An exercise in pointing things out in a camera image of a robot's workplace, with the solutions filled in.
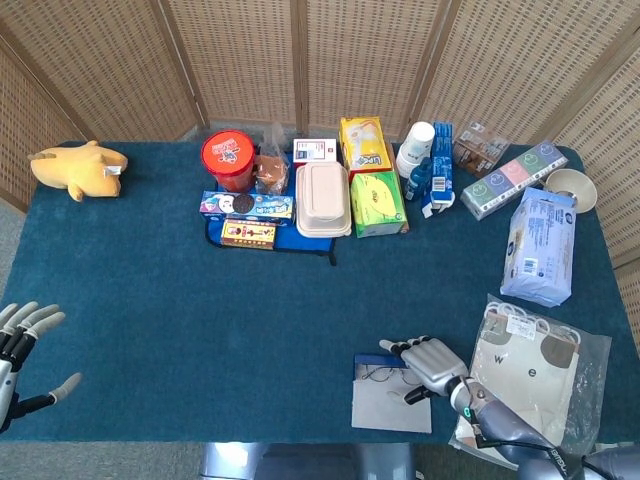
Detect blue white milk carton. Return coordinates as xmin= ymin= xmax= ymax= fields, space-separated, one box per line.
xmin=420 ymin=121 xmax=457 ymax=220

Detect teal carpet table cover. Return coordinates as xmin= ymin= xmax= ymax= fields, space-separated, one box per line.
xmin=0 ymin=140 xmax=635 ymax=447

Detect woven folding screen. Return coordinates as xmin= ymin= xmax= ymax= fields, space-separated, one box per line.
xmin=0 ymin=0 xmax=640 ymax=321

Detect blue glasses case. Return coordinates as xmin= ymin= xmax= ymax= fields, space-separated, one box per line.
xmin=351 ymin=353 xmax=433 ymax=434

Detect red instant noodle tub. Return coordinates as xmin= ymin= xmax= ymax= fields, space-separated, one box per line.
xmin=201 ymin=130 xmax=259 ymax=194

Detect blue flat tray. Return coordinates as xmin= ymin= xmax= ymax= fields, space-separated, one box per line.
xmin=204 ymin=218 xmax=339 ymax=267

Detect yellow tissue pack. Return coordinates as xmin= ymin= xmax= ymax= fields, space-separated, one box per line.
xmin=339 ymin=116 xmax=393 ymax=182

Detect stack of beige food containers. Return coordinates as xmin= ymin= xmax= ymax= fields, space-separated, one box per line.
xmin=295 ymin=161 xmax=354 ymax=239

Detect plastic bag with canvas tote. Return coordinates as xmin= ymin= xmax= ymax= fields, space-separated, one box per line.
xmin=448 ymin=293 xmax=613 ymax=451

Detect green tissue pack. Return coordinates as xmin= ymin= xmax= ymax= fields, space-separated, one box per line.
xmin=349 ymin=170 xmax=411 ymax=240

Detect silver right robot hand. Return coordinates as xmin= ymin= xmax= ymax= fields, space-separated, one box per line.
xmin=378 ymin=336 xmax=471 ymax=406

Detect clear bag of pastries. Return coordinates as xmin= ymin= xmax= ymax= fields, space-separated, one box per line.
xmin=253 ymin=122 xmax=293 ymax=196

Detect blue spray bottle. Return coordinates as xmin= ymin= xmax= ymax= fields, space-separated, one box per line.
xmin=403 ymin=157 xmax=433 ymax=203

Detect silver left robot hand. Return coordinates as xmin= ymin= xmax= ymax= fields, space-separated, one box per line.
xmin=0 ymin=300 xmax=84 ymax=435

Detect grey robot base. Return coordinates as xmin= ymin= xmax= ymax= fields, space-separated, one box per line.
xmin=199 ymin=442 xmax=417 ymax=480

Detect pastel tissue multipack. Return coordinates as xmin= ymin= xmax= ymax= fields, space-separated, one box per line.
xmin=459 ymin=141 xmax=570 ymax=222

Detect small yellow red box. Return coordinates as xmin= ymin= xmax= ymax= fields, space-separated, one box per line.
xmin=219 ymin=218 xmax=278 ymax=251

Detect black-framed eyeglasses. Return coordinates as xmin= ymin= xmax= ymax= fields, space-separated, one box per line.
xmin=360 ymin=364 xmax=426 ymax=390

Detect yellow plush toy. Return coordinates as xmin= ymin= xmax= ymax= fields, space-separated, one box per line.
xmin=28 ymin=140 xmax=129 ymax=203

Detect stack of white paper cups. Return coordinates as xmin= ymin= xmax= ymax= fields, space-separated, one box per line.
xmin=395 ymin=121 xmax=437 ymax=180

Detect blue cookie box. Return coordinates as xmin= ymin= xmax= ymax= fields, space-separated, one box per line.
xmin=199 ymin=190 xmax=296 ymax=226

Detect clear box with brown pieces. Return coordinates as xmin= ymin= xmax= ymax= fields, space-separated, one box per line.
xmin=452 ymin=121 xmax=512 ymax=180

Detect small red white box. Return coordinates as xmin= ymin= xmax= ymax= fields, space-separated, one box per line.
xmin=292 ymin=138 xmax=338 ymax=168

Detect beige bowl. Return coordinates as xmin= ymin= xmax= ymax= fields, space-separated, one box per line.
xmin=544 ymin=168 xmax=599 ymax=212

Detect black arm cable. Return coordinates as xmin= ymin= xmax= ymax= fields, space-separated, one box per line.
xmin=469 ymin=423 xmax=604 ymax=472

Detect light blue wipes pack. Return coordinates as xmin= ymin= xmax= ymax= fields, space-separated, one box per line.
xmin=500 ymin=187 xmax=578 ymax=309

